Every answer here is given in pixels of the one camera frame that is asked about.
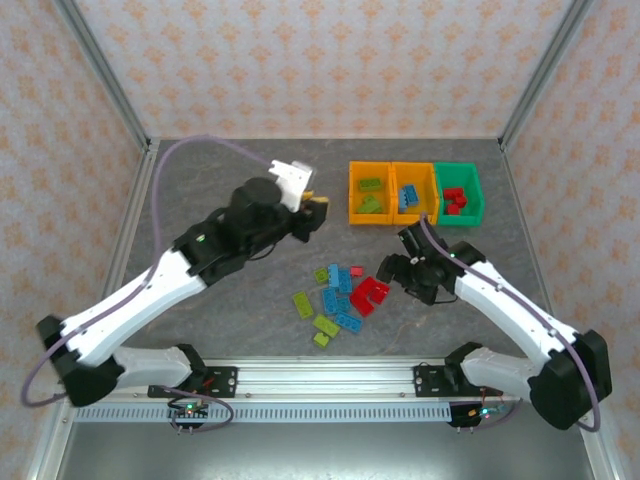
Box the orange plastic bin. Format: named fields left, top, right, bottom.
left=348, top=160, right=394, bottom=226
left=391, top=160, right=441, bottom=226

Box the green plastic bin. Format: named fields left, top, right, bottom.
left=432, top=161, right=487, bottom=227

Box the grey metal sheet panel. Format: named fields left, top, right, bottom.
left=54, top=423, right=596, bottom=480

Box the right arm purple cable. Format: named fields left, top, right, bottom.
left=419, top=213, right=604, bottom=434

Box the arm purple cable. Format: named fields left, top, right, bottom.
left=20, top=134, right=275, bottom=435
left=419, top=213, right=604, bottom=434

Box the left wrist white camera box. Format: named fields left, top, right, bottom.
left=268, top=158, right=318, bottom=210

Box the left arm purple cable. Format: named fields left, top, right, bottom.
left=20, top=134, right=275, bottom=435

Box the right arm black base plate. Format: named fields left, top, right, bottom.
left=412, top=364, right=506, bottom=400

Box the aluminium table side rail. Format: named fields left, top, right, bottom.
left=499, top=140, right=619, bottom=480
left=27, top=139, right=161, bottom=480

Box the aluminium mounting rail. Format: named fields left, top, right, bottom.
left=107, top=357, right=531, bottom=401

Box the slotted grey cable duct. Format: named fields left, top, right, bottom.
left=73, top=403, right=454, bottom=425

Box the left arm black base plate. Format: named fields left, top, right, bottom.
left=149, top=366, right=240, bottom=400

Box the aluminium frame post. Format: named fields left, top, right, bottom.
left=52, top=0, right=154, bottom=151
left=498, top=0, right=599, bottom=151

